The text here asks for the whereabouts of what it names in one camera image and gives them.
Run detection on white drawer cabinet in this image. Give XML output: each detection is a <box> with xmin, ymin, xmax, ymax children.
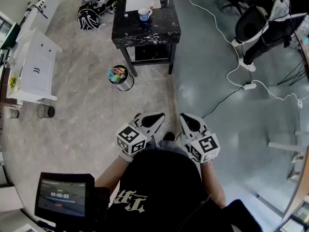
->
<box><xmin>9</xmin><ymin>28</ymin><xmax>63</xmax><ymax>105</ymax></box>

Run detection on black mesh wastebasket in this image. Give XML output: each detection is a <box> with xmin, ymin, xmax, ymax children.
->
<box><xmin>36</xmin><ymin>103</ymin><xmax>56</xmax><ymax>119</ymax></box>

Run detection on thin white floor cable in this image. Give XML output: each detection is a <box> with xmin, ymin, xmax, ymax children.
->
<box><xmin>251</xmin><ymin>79</ymin><xmax>304</xmax><ymax>109</ymax></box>

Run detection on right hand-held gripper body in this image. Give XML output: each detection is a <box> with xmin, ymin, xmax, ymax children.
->
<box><xmin>185</xmin><ymin>129</ymin><xmax>221</xmax><ymax>164</ymax></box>

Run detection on yellow artificial flowers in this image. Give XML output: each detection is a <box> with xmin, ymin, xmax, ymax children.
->
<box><xmin>9</xmin><ymin>75</ymin><xmax>20</xmax><ymax>89</ymax></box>

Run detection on black office chair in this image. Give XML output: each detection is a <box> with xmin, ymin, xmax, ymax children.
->
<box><xmin>216</xmin><ymin>0</ymin><xmax>245</xmax><ymax>15</ymax></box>

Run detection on colourful trash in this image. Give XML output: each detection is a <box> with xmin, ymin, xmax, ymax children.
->
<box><xmin>109</xmin><ymin>67</ymin><xmax>126</xmax><ymax>85</ymax></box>

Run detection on person's black printed t-shirt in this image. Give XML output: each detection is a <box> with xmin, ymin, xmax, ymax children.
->
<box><xmin>106</xmin><ymin>148</ymin><xmax>261</xmax><ymax>232</ymax></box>

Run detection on blue striped white cup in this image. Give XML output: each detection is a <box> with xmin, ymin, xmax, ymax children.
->
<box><xmin>138</xmin><ymin>7</ymin><xmax>154</xmax><ymax>22</ymax></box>

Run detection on long white floor cable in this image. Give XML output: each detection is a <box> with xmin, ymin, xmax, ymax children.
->
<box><xmin>170</xmin><ymin>0</ymin><xmax>256</xmax><ymax>87</ymax></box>

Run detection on black tripod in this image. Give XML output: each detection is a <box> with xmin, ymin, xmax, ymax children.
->
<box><xmin>277</xmin><ymin>54</ymin><xmax>309</xmax><ymax>86</ymax></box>

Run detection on white wristband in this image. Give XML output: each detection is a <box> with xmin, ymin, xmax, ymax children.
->
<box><xmin>118</xmin><ymin>152</ymin><xmax>134</xmax><ymax>163</ymax></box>

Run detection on black cabinet faucet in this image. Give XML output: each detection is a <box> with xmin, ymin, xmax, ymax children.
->
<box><xmin>33</xmin><ymin>5</ymin><xmax>48</xmax><ymax>19</ymax></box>

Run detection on wooden edged desk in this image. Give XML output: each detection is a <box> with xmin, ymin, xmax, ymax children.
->
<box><xmin>281</xmin><ymin>146</ymin><xmax>309</xmax><ymax>232</ymax></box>

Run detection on person's grey trousers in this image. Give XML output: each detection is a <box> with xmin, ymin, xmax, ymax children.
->
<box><xmin>151</xmin><ymin>139</ymin><xmax>191</xmax><ymax>159</ymax></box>

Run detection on black marble sink counter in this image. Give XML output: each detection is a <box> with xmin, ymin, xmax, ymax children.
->
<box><xmin>111</xmin><ymin>0</ymin><xmax>182</xmax><ymax>77</ymax></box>

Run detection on person's left forearm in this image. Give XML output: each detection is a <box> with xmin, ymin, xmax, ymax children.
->
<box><xmin>94</xmin><ymin>156</ymin><xmax>132</xmax><ymax>190</ymax></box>

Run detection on black white striped helmet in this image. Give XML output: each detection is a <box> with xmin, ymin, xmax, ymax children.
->
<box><xmin>77</xmin><ymin>8</ymin><xmax>102</xmax><ymax>31</ymax></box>

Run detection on black floor cable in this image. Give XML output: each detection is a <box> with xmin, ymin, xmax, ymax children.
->
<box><xmin>202</xmin><ymin>85</ymin><xmax>245</xmax><ymax>119</ymax></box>

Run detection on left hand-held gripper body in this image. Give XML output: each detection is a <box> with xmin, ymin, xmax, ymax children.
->
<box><xmin>116</xmin><ymin>121</ymin><xmax>148</xmax><ymax>156</ymax></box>

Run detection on person's right forearm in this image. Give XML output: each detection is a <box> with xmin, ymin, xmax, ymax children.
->
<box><xmin>199</xmin><ymin>159</ymin><xmax>227</xmax><ymax>208</ymax></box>

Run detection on steel trash bin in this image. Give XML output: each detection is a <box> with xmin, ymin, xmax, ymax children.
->
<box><xmin>108</xmin><ymin>65</ymin><xmax>135</xmax><ymax>92</ymax></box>

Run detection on dark green cabinet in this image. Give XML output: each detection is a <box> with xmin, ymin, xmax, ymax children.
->
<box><xmin>0</xmin><ymin>22</ymin><xmax>20</xmax><ymax>50</ymax></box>

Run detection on tangle of black white headsets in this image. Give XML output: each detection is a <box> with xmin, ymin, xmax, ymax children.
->
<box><xmin>80</xmin><ymin>0</ymin><xmax>120</xmax><ymax>16</ymax></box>

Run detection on small mounted monitor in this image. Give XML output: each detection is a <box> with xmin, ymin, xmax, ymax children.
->
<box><xmin>34</xmin><ymin>172</ymin><xmax>95</xmax><ymax>218</ymax></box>

